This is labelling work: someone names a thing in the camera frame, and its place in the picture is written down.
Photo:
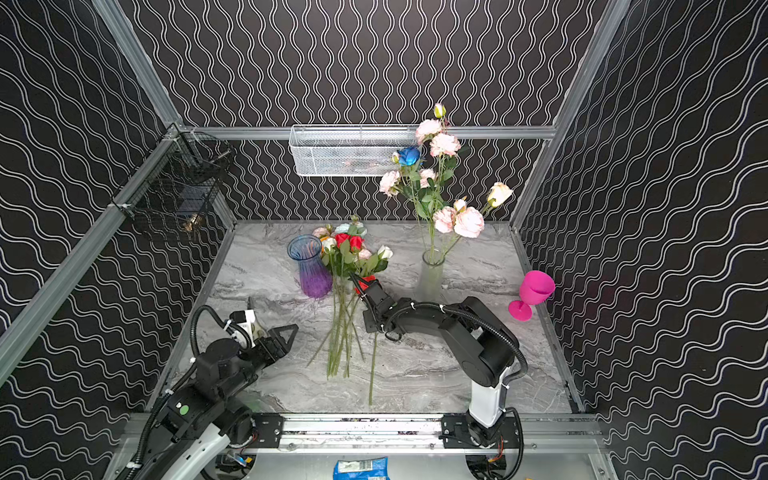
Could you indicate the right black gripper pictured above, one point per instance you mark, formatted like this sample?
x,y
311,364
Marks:
x,y
375,299

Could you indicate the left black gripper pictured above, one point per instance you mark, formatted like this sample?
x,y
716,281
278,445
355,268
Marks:
x,y
267,345

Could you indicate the red rose stem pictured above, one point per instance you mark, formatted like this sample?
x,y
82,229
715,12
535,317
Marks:
x,y
372,360

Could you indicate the purple blue glass vase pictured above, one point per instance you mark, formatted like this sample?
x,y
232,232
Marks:
x,y
314,278

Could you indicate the frosted clear glass vase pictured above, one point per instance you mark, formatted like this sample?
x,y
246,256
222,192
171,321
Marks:
x,y
429,285

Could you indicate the pink double flower stem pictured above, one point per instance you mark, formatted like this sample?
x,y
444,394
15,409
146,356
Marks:
x,y
388,179

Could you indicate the blue rose flower stem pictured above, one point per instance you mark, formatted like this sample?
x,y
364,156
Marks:
x,y
411,159

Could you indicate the pink peony flower stem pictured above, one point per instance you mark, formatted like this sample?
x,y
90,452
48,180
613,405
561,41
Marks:
x,y
442,146

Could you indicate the cream rose flower stem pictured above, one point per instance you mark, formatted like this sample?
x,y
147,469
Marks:
x,y
496,197

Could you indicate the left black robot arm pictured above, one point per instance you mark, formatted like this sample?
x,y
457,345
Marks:
x,y
200,420

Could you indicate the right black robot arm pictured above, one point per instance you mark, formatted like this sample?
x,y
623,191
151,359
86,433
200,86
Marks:
x,y
487,352

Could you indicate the red roses bunch stem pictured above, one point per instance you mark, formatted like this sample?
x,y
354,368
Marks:
x,y
345,252

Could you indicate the blue snack packet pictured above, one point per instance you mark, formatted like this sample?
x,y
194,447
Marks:
x,y
365,469

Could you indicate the magenta plastic goblet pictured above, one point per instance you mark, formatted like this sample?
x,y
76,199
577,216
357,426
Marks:
x,y
536,288

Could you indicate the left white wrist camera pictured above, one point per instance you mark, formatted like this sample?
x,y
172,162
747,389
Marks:
x,y
243,326

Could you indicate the white wire mesh basket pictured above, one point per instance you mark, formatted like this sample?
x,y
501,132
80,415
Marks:
x,y
354,150

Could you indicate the black wire basket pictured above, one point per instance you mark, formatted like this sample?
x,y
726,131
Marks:
x,y
176,202

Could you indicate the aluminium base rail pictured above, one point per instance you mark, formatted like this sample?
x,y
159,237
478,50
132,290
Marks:
x,y
414,433

